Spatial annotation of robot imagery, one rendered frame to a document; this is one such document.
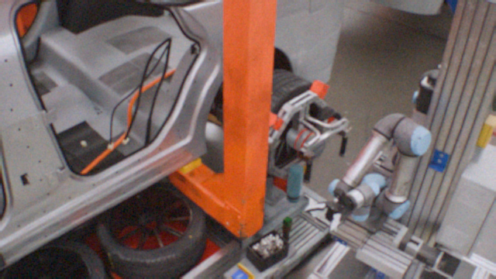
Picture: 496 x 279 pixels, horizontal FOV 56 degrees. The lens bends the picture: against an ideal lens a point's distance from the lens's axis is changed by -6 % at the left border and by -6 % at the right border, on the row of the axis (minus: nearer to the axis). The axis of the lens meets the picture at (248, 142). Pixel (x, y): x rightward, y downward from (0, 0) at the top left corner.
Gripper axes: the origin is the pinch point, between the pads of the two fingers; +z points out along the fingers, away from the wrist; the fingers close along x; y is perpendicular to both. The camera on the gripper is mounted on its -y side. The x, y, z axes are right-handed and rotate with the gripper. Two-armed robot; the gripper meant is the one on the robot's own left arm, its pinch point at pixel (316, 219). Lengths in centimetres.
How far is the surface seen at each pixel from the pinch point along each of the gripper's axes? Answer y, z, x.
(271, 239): 60, -18, 53
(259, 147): 0, -16, 57
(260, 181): 24, -19, 60
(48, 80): 11, 33, 249
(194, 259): 78, 16, 83
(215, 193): 42, -6, 88
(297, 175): 43, -53, 69
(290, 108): 1, -55, 77
